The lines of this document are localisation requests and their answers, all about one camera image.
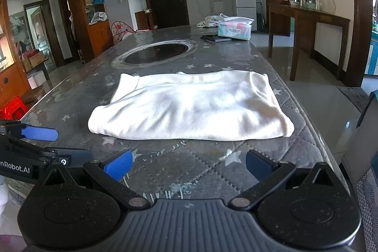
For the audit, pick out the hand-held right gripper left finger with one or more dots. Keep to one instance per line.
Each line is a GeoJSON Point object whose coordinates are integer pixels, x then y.
{"type": "Point", "coordinates": [118, 165]}

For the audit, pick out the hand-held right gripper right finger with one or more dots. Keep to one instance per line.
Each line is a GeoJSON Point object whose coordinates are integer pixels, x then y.
{"type": "Point", "coordinates": [260, 165]}

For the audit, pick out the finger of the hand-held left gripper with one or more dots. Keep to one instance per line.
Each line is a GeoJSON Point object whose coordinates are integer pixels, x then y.
{"type": "Point", "coordinates": [40, 134]}
{"type": "Point", "coordinates": [79, 156]}

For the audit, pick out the cream sweatshirt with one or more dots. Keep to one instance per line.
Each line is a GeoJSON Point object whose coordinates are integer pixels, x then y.
{"type": "Point", "coordinates": [192, 110]}

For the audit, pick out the red plastic stool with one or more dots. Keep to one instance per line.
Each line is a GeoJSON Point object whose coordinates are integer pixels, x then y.
{"type": "Point", "coordinates": [11, 107]}

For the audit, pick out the small wooden stool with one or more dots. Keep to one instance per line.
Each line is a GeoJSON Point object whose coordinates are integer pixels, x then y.
{"type": "Point", "coordinates": [34, 95]}

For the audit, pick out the white storage box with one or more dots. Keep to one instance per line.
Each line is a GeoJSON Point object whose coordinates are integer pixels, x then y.
{"type": "Point", "coordinates": [37, 79]}

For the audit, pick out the cardboard box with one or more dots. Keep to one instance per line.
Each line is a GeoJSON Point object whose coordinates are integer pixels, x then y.
{"type": "Point", "coordinates": [34, 60]}

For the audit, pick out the tall wooden display cabinet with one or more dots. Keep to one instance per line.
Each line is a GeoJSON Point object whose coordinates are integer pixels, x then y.
{"type": "Point", "coordinates": [94, 33]}

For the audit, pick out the round built-in cooktop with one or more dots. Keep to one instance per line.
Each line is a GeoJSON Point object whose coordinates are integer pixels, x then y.
{"type": "Point", "coordinates": [156, 52]}

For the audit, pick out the dotted play tent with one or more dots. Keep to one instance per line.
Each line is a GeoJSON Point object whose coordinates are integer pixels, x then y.
{"type": "Point", "coordinates": [121, 32]}

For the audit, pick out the white plastic bag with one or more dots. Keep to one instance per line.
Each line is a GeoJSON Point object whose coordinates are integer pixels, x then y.
{"type": "Point", "coordinates": [99, 17]}

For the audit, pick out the flat black device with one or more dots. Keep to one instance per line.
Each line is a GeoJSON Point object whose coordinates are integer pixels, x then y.
{"type": "Point", "coordinates": [215, 38]}

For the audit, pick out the tissue pack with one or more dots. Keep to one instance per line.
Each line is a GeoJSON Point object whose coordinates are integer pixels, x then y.
{"type": "Point", "coordinates": [234, 29]}

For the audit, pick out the blue plastic bag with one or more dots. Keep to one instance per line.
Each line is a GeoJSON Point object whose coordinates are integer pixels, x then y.
{"type": "Point", "coordinates": [99, 0]}

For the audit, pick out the low wooden cabinet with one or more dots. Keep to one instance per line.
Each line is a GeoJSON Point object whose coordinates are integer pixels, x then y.
{"type": "Point", "coordinates": [144, 20]}

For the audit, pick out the crumpled patterned cloth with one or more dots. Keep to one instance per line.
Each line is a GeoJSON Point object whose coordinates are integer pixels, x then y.
{"type": "Point", "coordinates": [211, 20]}

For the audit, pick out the wooden sideboard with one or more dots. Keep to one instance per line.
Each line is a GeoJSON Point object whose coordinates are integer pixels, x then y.
{"type": "Point", "coordinates": [307, 15]}

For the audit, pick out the light blue cabinet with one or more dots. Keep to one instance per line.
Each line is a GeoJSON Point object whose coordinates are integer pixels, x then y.
{"type": "Point", "coordinates": [372, 54]}

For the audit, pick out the white water dispenser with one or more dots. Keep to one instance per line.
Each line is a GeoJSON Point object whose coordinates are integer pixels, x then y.
{"type": "Point", "coordinates": [218, 7]}

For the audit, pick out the glass jar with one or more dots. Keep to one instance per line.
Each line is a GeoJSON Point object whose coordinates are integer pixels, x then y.
{"type": "Point", "coordinates": [317, 3]}
{"type": "Point", "coordinates": [302, 1]}
{"type": "Point", "coordinates": [310, 1]}

